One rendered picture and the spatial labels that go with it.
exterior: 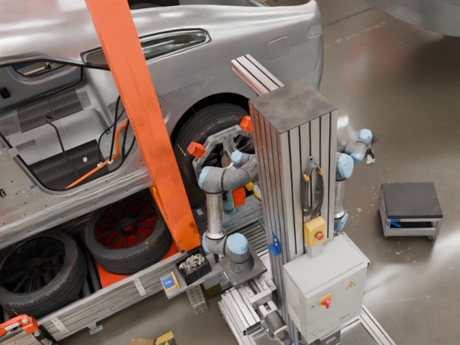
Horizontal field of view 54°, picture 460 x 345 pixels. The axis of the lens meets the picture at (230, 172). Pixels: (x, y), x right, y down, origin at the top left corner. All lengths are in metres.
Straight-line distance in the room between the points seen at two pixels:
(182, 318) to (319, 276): 1.63
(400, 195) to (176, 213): 1.77
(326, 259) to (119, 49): 1.37
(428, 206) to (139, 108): 2.30
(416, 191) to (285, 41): 1.55
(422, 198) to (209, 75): 1.86
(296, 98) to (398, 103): 3.47
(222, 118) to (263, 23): 0.68
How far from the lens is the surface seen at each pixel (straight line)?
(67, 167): 3.78
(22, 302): 3.49
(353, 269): 2.19
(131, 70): 2.25
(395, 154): 4.55
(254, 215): 3.79
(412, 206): 3.66
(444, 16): 4.72
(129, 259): 3.37
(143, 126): 2.42
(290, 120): 1.67
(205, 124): 3.13
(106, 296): 3.44
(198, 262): 3.12
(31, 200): 3.27
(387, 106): 5.12
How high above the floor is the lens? 3.06
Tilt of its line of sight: 44 degrees down
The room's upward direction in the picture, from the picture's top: 11 degrees counter-clockwise
